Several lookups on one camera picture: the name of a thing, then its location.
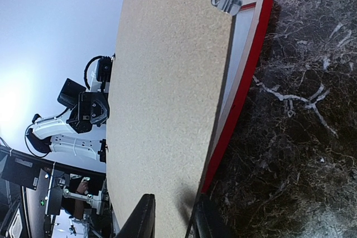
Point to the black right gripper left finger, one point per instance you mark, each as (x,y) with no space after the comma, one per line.
(141,222)

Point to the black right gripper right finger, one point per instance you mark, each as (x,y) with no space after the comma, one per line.
(207,222)

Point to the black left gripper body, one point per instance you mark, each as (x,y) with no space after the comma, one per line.
(92,109)

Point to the brown frame backing board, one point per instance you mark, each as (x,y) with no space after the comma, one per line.
(164,97)

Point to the wooden red-edged picture frame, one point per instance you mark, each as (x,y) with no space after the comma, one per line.
(253,46)

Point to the white photo mat board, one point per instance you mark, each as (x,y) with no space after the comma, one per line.
(242,25)

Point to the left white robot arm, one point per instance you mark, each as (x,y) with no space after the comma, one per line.
(48,135)

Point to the person in background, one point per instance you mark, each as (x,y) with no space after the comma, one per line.
(78,186)

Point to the silver metal hanger clip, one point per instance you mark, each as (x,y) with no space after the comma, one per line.
(231,7)

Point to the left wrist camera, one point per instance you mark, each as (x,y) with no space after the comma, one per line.
(100,72)

